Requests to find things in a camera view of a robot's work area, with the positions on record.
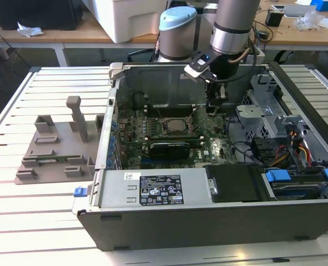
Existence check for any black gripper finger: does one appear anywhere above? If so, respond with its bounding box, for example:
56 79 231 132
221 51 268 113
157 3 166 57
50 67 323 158
206 80 229 116

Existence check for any CPU socket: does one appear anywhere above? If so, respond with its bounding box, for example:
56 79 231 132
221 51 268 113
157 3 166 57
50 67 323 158
160 116 195 134

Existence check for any grey metal drive cage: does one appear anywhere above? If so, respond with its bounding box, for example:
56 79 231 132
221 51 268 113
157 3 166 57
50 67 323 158
235 74 306 145

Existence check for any green motherboard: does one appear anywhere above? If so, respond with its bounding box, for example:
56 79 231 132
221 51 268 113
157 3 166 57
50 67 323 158
116 106 236 170

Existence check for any small black box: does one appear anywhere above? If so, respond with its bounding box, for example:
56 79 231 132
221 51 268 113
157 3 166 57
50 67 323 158
265 9 284 27

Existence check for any black connector block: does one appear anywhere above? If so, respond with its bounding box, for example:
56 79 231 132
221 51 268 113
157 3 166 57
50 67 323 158
251 137 273 167

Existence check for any wooden desk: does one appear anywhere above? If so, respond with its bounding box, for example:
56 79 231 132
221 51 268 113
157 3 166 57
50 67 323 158
252 2 328 52
0 11 164 67

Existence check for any black graphics card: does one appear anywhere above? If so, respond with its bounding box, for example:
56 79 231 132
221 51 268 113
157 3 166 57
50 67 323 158
127 141 190 161

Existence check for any black plastic shroud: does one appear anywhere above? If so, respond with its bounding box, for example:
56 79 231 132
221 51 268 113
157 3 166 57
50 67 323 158
205 165 277 203

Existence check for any grey flat device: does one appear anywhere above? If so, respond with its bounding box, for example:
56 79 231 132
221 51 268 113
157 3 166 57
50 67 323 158
270 4 317 17

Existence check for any clear plastic bag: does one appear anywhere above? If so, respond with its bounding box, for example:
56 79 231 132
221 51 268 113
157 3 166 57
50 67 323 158
294 11 325 30

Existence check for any blue disk carrier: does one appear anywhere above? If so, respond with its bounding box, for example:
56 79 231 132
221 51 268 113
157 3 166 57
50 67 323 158
265 167 328 200

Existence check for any large white box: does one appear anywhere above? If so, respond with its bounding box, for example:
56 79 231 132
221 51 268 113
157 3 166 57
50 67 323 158
110 0 171 44

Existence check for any blue box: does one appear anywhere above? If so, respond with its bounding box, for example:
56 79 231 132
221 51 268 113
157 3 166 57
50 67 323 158
310 0 328 12

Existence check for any black hard disk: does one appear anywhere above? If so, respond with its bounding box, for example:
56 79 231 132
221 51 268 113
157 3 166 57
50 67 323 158
269 181 321 200

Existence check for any black open PC case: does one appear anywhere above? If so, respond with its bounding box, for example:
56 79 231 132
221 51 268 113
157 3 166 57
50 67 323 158
72 61 328 252

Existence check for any silver power supply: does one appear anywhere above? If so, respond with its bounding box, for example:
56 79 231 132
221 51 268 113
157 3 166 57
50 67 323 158
98 169 217 208

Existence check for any grey parts rack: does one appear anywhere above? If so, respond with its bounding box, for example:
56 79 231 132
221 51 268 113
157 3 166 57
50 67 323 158
13 95 106 185

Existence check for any green RAM stick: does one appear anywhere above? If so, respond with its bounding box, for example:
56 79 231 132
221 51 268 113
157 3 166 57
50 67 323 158
36 157 69 164

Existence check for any large black box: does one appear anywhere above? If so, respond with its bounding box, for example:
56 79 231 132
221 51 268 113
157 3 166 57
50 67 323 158
0 0 84 31

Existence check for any crumpled white paper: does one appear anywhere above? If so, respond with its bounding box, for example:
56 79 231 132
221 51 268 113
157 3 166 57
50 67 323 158
17 22 44 38

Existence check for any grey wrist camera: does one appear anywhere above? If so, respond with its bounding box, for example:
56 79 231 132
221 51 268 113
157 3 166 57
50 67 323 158
184 53 218 83

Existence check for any black camera cable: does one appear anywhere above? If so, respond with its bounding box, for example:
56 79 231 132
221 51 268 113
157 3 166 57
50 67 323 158
215 24 260 83

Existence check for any grey case handle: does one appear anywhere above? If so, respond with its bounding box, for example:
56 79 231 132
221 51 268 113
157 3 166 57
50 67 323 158
109 62 125 81

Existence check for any coloured wire bundle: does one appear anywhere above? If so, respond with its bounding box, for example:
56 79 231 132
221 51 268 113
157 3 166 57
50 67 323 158
273 130 313 167

